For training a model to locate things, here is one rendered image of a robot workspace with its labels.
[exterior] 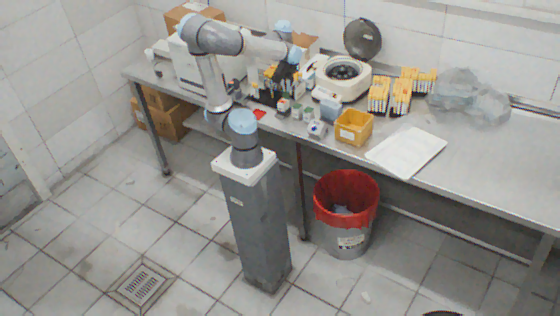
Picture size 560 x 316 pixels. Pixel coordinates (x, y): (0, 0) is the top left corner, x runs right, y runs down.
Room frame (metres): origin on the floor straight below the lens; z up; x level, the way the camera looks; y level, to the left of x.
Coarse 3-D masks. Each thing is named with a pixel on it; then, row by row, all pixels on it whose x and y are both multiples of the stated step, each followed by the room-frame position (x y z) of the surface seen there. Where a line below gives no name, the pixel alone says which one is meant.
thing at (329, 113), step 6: (324, 102) 1.88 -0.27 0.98; (330, 102) 1.87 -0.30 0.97; (324, 108) 1.87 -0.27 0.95; (330, 108) 1.84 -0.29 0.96; (336, 108) 1.82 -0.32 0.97; (324, 114) 1.87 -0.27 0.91; (330, 114) 1.84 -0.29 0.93; (336, 114) 1.82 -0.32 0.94; (324, 120) 1.85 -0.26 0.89; (330, 120) 1.84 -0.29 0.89
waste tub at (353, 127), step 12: (348, 108) 1.81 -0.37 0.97; (336, 120) 1.73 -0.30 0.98; (348, 120) 1.81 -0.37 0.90; (360, 120) 1.77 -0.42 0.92; (372, 120) 1.72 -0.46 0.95; (336, 132) 1.71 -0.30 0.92; (348, 132) 1.67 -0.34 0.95; (360, 132) 1.64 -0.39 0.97; (348, 144) 1.67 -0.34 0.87; (360, 144) 1.64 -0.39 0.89
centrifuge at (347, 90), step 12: (336, 60) 2.19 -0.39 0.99; (348, 60) 2.18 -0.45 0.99; (324, 72) 2.10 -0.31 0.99; (360, 72) 2.05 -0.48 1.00; (324, 84) 2.05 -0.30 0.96; (336, 84) 1.99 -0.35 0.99; (348, 84) 1.98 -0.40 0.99; (360, 84) 2.01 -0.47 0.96; (312, 96) 2.05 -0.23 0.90; (324, 96) 2.01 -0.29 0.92; (336, 96) 1.98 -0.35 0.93; (348, 96) 1.96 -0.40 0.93
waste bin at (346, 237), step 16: (336, 176) 1.93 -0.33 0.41; (352, 176) 1.91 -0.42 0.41; (368, 176) 1.87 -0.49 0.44; (320, 192) 1.85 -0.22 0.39; (336, 192) 1.90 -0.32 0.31; (352, 192) 1.89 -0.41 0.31; (368, 192) 1.83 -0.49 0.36; (320, 208) 1.69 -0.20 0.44; (352, 208) 1.87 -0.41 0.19; (368, 208) 1.64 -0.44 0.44; (320, 224) 1.74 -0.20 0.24; (336, 224) 1.63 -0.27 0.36; (352, 224) 1.61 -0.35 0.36; (368, 224) 1.62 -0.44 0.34; (336, 240) 1.65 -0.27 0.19; (352, 240) 1.63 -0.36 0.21; (368, 240) 1.69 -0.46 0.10; (336, 256) 1.67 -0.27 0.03; (352, 256) 1.64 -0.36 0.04
